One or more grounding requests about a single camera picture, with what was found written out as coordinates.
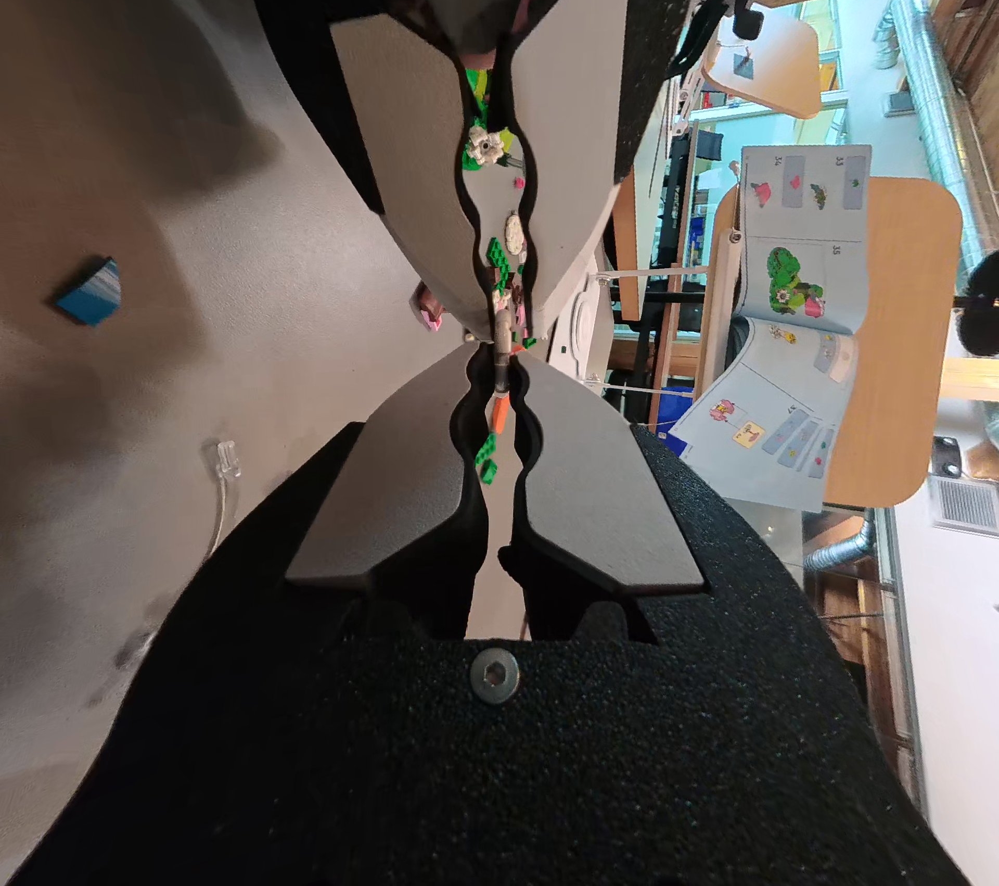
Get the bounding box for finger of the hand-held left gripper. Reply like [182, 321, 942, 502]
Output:
[328, 14, 501, 347]
[506, 0, 633, 344]

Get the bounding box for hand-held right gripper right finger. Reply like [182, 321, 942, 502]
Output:
[499, 355, 709, 598]

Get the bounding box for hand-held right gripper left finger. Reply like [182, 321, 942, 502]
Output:
[283, 343, 491, 586]

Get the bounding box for green lego flower model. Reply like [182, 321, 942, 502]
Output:
[462, 66, 526, 172]

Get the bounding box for clear plastic lego piece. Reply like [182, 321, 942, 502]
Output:
[204, 439, 243, 559]

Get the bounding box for blue lego slope brick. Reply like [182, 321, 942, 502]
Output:
[53, 255, 123, 327]

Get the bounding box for tan rounded board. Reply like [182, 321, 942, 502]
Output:
[701, 11, 823, 119]

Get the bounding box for light blue instruction booklet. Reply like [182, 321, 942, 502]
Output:
[670, 144, 874, 512]

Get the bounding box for wooden booklet stand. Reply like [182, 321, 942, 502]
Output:
[702, 177, 963, 508]

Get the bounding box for dark fuzzy object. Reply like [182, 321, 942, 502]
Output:
[954, 273, 999, 356]

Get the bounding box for silver ventilation duct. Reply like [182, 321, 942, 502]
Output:
[804, 511, 879, 573]
[874, 0, 999, 278]

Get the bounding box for white wall vent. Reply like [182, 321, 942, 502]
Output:
[929, 476, 999, 537]

